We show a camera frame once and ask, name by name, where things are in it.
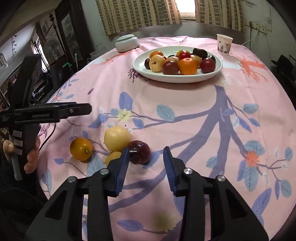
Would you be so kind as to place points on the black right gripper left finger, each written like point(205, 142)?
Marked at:
point(61, 216)

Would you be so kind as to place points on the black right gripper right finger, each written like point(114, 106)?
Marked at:
point(230, 216)

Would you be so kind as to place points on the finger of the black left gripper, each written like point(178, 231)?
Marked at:
point(69, 109)

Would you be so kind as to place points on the orange persimmon fruit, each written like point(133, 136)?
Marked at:
point(81, 149)

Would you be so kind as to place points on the dark red apple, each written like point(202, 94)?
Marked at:
point(139, 152)

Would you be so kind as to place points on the dark purple plum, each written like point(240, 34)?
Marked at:
point(146, 63)

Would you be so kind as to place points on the tan pumpkin-shaped fruit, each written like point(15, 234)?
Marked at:
point(156, 63)

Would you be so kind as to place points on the dark maroon plum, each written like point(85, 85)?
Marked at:
point(170, 68)

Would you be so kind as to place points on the beige walnut-like fruit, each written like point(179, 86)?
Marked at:
point(173, 58)

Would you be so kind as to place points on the small red fruit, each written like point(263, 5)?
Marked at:
point(184, 55)

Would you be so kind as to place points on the dark red plum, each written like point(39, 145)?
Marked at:
point(207, 65)

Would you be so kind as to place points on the dark purple glossy fruit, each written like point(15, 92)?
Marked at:
point(200, 52)

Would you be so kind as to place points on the left hand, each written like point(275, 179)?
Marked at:
point(32, 157)

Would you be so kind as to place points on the pale yellow apple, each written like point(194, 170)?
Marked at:
point(117, 138)

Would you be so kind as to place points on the yellow lemon piece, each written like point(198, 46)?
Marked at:
point(112, 156)

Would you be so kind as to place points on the pink patterned tablecloth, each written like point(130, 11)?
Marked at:
point(240, 123)

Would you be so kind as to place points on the pale green lidded jar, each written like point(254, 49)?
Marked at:
point(126, 43)

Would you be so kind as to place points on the left checked curtain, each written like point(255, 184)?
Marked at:
point(123, 15)

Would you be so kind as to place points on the checked curtain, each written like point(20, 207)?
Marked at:
point(123, 15)
point(222, 13)

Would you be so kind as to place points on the orange tangerine left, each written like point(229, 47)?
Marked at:
point(155, 53)

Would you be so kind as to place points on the orange tangerine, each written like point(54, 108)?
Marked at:
point(187, 66)
point(155, 53)

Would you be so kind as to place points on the orange tangerine right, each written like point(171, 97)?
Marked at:
point(187, 66)

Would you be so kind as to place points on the beige round fruit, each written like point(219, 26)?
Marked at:
point(197, 59)

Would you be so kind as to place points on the floral paper cup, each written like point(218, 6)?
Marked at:
point(224, 43)

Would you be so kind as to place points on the right checked curtain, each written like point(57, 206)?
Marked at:
point(222, 13)

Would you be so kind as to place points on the white wall socket strip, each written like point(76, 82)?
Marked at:
point(258, 26)

